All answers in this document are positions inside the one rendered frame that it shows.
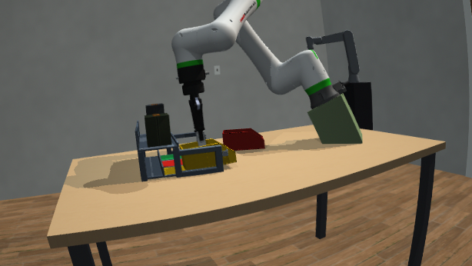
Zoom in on yellow bin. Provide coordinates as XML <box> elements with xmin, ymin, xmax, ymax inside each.
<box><xmin>179</xmin><ymin>138</ymin><xmax>236</xmax><ymax>170</ymax></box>

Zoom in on red bin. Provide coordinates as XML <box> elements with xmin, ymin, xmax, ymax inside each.
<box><xmin>222</xmin><ymin>128</ymin><xmax>264</xmax><ymax>151</ymax></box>

